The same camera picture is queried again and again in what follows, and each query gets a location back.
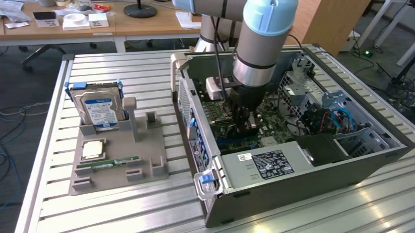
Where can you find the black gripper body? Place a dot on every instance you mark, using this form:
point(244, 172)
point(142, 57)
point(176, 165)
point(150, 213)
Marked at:
point(246, 99)

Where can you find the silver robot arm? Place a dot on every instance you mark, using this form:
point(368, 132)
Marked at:
point(262, 48)

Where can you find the cpu socket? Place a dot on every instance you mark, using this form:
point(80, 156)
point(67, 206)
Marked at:
point(224, 111)

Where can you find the blue expansion slot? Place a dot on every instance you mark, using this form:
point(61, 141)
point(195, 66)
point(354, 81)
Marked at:
point(223, 141)

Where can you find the silver chipset heatsink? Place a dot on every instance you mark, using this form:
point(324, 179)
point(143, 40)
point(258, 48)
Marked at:
point(268, 142)

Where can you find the green motherboard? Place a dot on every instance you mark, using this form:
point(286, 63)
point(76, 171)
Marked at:
point(275, 116)

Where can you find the silver drive cage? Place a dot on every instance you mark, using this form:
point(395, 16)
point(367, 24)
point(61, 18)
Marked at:
point(298, 94)

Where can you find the grey power supply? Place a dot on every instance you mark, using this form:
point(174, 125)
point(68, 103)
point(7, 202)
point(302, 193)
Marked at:
point(246, 174)

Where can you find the open grey pc case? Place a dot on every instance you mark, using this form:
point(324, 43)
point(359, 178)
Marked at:
point(291, 194)

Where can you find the grey parts rack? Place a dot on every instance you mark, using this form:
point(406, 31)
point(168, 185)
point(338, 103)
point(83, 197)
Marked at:
point(130, 150)

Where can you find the silver disk bay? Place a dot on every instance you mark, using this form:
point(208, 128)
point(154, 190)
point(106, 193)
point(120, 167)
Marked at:
point(363, 143)

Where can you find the white paper stack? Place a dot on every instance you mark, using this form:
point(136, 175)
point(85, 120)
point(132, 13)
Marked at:
point(186, 21)

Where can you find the wooden desk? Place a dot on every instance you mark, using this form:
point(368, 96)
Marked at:
point(146, 26)

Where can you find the hard disk blue caddy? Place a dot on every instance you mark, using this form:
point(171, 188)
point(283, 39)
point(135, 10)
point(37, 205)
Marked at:
point(98, 106)

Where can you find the green ram stick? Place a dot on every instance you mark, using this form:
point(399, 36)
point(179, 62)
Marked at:
point(107, 163)

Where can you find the silver cpu chip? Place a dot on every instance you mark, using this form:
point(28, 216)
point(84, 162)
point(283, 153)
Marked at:
point(92, 150)

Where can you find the black round lamp base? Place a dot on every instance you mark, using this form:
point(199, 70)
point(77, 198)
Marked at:
point(140, 11)

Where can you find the plain white box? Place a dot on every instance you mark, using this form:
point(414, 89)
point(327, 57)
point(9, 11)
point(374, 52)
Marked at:
point(98, 20)

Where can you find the small red items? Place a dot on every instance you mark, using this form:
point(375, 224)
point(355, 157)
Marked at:
point(100, 8)

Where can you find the white box with tape roll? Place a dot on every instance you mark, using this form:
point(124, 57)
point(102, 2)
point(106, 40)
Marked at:
point(76, 24)

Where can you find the black chair base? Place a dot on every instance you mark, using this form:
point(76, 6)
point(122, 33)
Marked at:
point(39, 52)

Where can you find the white box black top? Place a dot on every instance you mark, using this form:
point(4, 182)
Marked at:
point(47, 21)

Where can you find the clear plastic bag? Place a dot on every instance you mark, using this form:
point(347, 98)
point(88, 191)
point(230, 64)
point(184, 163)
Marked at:
point(15, 12)

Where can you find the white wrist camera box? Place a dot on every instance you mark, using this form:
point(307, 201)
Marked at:
point(214, 88)

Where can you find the white table frame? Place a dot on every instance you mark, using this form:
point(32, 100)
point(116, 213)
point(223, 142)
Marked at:
point(407, 55)

